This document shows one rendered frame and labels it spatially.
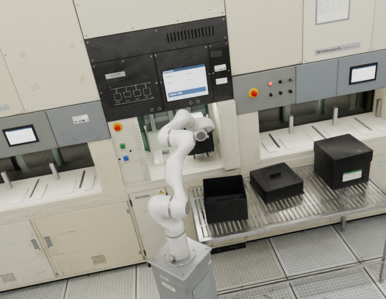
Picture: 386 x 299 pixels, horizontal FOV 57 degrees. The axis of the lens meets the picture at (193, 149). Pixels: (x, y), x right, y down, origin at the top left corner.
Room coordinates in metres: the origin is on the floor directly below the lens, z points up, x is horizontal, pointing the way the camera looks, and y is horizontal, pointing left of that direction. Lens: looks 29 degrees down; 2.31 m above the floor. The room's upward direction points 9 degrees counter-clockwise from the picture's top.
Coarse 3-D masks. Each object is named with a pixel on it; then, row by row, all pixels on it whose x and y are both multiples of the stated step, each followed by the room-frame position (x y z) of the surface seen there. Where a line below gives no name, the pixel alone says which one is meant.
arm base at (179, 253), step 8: (168, 240) 1.52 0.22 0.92; (176, 240) 1.50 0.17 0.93; (184, 240) 1.52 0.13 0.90; (168, 248) 1.54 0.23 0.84; (176, 248) 1.50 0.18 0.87; (184, 248) 1.52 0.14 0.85; (192, 248) 1.59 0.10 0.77; (168, 256) 1.55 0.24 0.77; (176, 256) 1.50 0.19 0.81; (184, 256) 1.51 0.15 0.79; (192, 256) 1.52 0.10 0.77; (176, 264) 1.48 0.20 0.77; (184, 264) 1.47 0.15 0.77
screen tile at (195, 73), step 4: (188, 72) 2.27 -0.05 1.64; (192, 72) 2.27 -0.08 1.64; (196, 72) 2.27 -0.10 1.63; (188, 76) 2.27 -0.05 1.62; (192, 76) 2.27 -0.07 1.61; (196, 76) 2.27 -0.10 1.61; (200, 76) 2.27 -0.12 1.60; (196, 80) 2.27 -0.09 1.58; (200, 80) 2.27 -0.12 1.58; (204, 80) 2.27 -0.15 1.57; (188, 84) 2.27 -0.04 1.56; (192, 84) 2.27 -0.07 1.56; (196, 84) 2.27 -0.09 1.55; (200, 84) 2.27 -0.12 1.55; (204, 84) 2.27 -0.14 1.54
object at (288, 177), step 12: (264, 168) 2.18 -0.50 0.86; (276, 168) 2.16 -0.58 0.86; (288, 168) 2.13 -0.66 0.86; (252, 180) 2.12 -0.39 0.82; (264, 180) 2.03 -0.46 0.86; (276, 180) 2.01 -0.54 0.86; (288, 180) 1.99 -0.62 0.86; (300, 180) 1.97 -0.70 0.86; (264, 192) 1.92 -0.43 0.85; (276, 192) 1.91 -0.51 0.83; (288, 192) 1.93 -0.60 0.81; (300, 192) 1.95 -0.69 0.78
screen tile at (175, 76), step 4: (180, 72) 2.26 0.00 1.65; (168, 76) 2.26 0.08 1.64; (172, 76) 2.26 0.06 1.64; (176, 76) 2.26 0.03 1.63; (168, 80) 2.26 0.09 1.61; (172, 80) 2.26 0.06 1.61; (180, 80) 2.26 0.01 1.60; (184, 80) 2.26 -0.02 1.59; (172, 84) 2.26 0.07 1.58; (176, 84) 2.26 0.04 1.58; (180, 84) 2.26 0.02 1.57; (184, 84) 2.26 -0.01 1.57; (168, 88) 2.26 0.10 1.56; (172, 88) 2.26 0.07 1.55; (176, 88) 2.26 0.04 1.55; (180, 88) 2.26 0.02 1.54
